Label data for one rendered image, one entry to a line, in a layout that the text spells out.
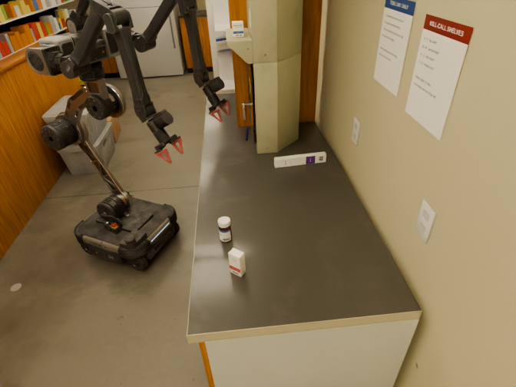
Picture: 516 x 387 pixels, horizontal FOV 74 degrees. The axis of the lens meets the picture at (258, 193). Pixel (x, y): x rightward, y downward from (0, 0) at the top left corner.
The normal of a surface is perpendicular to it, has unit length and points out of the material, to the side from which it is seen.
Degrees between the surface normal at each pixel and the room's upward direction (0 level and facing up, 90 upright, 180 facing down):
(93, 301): 0
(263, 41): 90
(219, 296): 0
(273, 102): 90
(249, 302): 0
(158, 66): 90
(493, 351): 90
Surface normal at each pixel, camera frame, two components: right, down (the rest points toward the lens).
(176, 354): -0.04, -0.81
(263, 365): 0.09, 0.58
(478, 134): -1.00, 0.08
